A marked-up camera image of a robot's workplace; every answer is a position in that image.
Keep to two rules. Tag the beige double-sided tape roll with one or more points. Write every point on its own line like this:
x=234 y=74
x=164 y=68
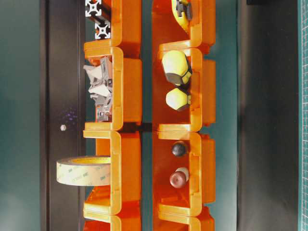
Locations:
x=84 y=171

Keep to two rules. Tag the orange upper tape bin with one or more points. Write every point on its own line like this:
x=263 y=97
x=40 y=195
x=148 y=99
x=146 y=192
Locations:
x=124 y=190

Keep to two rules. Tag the orange upper red-tape bin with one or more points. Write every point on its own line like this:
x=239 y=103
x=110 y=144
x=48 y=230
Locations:
x=105 y=222

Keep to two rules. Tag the orange lower screwdriver bin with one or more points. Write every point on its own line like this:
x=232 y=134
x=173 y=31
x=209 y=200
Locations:
x=202 y=111

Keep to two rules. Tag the large yellow black screwdriver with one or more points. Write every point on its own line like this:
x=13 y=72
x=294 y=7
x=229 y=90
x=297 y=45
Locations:
x=176 y=67

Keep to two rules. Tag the grey corner brackets pile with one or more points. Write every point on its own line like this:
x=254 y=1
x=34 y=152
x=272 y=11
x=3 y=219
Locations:
x=101 y=88

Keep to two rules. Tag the orange lower cutter bin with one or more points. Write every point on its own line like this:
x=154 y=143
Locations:
x=167 y=33

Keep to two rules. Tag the black aluminium extrusion lower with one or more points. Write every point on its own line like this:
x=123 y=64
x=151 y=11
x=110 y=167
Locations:
x=102 y=31

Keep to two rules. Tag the black aluminium extrusion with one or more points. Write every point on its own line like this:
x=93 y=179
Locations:
x=93 y=8
x=102 y=31

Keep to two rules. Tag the orange upper extrusion bin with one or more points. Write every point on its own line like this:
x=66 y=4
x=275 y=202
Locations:
x=125 y=28

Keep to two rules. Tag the yellow utility knife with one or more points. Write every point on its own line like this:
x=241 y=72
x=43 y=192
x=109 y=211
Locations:
x=182 y=11

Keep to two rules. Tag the black aluminium extrusion upper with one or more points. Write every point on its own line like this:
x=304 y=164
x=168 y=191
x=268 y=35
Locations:
x=93 y=8

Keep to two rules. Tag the green cutting mat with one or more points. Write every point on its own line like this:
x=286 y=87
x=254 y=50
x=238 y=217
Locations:
x=303 y=114

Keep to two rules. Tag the black tool handle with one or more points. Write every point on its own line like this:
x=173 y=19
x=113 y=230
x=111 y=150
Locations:
x=179 y=149

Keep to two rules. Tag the orange upper bracket bin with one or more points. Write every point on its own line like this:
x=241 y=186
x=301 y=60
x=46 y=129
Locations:
x=127 y=88

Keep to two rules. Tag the orange lower handle bin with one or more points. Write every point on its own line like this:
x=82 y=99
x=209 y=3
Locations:
x=200 y=161

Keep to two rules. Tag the red white tool handle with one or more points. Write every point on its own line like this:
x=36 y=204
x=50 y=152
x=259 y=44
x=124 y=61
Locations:
x=179 y=178

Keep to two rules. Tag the orange lower wooden-handle bin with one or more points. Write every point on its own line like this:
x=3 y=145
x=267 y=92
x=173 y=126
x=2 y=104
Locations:
x=172 y=222

